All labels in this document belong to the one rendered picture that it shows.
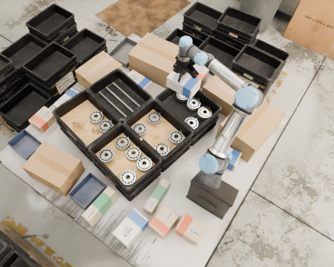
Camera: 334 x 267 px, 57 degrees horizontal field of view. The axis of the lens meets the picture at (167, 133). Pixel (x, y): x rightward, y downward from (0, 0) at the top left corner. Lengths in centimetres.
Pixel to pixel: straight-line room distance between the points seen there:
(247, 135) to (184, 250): 87
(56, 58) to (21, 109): 59
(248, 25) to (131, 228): 250
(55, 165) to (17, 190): 105
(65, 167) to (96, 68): 86
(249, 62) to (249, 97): 161
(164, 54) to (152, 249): 148
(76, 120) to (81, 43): 135
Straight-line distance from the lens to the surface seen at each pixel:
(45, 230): 291
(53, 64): 316
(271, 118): 232
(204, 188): 185
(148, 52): 256
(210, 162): 172
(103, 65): 254
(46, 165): 213
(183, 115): 227
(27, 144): 244
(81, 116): 230
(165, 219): 199
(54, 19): 362
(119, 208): 210
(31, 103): 321
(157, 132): 217
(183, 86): 203
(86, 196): 215
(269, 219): 298
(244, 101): 163
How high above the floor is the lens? 270
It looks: 59 degrees down
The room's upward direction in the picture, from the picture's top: 5 degrees clockwise
